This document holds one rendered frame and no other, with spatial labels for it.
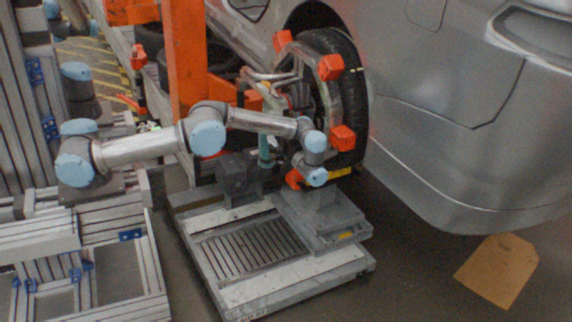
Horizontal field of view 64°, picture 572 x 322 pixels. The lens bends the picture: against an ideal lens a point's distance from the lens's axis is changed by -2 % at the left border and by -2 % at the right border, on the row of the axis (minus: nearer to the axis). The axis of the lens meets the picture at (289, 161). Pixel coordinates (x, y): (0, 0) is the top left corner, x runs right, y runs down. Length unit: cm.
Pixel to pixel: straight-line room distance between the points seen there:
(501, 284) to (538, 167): 129
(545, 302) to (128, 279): 205
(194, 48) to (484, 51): 138
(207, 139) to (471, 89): 81
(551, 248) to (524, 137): 171
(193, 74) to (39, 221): 101
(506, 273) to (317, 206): 108
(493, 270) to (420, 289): 45
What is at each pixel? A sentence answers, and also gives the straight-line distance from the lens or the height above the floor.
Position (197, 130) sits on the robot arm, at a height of 110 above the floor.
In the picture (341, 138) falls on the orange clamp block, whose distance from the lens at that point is 189.
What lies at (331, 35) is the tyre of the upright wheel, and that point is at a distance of 209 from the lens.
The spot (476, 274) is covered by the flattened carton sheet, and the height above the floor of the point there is 1.
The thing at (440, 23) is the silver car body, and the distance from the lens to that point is 153.
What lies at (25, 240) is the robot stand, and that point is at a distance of 179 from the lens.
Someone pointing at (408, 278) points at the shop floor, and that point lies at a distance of 259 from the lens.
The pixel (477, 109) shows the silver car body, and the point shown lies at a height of 124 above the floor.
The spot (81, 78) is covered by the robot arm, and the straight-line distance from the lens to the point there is 212.
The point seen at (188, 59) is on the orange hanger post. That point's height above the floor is 97.
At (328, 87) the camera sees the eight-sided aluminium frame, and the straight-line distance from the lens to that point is 198.
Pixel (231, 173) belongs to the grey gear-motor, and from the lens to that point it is 248.
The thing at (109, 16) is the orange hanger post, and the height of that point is 61.
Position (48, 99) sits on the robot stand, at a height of 105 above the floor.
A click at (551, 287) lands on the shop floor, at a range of 288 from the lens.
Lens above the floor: 186
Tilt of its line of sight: 35 degrees down
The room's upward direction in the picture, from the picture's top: 3 degrees clockwise
